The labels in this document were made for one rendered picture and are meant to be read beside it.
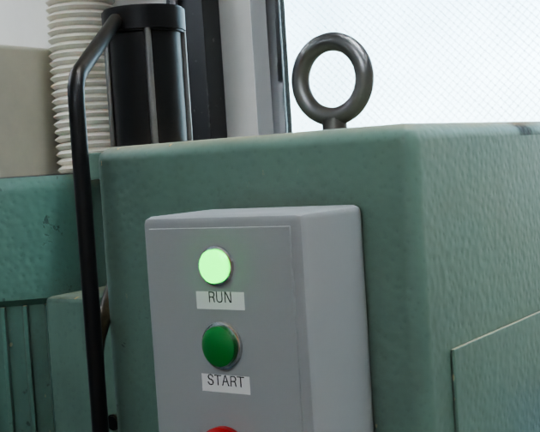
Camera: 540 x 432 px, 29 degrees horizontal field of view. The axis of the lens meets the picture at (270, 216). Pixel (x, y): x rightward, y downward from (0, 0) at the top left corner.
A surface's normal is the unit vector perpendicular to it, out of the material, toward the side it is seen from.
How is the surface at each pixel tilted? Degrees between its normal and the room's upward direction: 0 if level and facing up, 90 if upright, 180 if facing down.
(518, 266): 90
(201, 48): 90
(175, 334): 90
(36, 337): 90
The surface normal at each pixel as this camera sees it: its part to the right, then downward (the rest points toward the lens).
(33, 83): 0.86, -0.03
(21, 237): 0.12, 0.04
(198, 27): -0.51, 0.07
